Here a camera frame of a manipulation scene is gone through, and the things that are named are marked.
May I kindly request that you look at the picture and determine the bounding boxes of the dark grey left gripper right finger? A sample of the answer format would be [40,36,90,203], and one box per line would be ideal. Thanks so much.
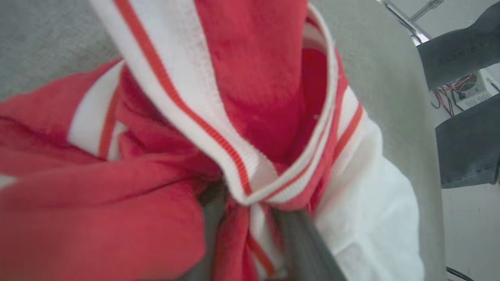
[273,208,348,281]

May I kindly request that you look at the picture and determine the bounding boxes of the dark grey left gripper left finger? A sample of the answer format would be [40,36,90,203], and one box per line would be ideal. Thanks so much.
[187,183,228,281]

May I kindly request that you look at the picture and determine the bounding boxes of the red and white garment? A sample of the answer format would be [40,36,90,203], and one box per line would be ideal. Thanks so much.
[0,0,425,281]

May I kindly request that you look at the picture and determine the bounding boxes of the white power supply box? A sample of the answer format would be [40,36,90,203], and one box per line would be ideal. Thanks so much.
[452,69,500,112]

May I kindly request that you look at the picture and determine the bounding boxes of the black floor cable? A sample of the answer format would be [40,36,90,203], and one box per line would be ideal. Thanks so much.
[446,267,475,281]

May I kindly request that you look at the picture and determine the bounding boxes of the red and black wire bundle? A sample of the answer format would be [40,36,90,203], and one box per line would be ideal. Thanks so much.
[430,76,475,117]

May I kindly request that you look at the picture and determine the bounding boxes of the metal frame rods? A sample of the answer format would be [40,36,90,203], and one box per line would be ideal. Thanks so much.
[377,0,445,45]

